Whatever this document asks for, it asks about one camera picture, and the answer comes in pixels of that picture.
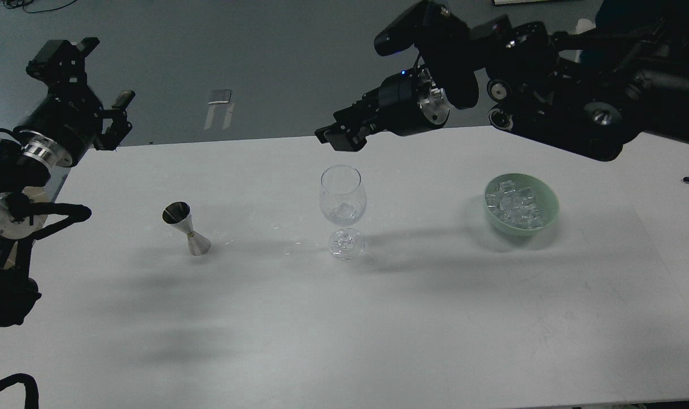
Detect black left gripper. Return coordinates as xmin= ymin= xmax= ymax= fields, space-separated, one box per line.
xmin=14 ymin=38 xmax=136 ymax=168

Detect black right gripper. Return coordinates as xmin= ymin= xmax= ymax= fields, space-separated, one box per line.
xmin=315 ymin=68 xmax=450 ymax=152

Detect steel cocktail jigger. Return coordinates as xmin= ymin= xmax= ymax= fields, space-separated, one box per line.
xmin=162 ymin=201 xmax=211 ymax=256

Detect clear ice cubes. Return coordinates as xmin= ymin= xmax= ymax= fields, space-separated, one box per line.
xmin=485 ymin=178 xmax=545 ymax=229

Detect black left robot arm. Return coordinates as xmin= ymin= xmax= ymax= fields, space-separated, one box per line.
xmin=0 ymin=38 xmax=136 ymax=328

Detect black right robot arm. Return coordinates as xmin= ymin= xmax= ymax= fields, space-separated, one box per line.
xmin=315 ymin=1 xmax=689 ymax=161

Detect clear wine glass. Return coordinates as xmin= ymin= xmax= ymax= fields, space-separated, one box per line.
xmin=319 ymin=165 xmax=367 ymax=261

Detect grey tape on floor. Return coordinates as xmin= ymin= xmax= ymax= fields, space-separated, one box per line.
xmin=203 ymin=89 xmax=235 ymax=131

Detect green bowl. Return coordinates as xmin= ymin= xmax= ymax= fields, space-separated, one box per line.
xmin=480 ymin=173 xmax=560 ymax=236

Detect black cables on floor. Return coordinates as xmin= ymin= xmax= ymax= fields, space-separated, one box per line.
xmin=0 ymin=0 xmax=79 ymax=23

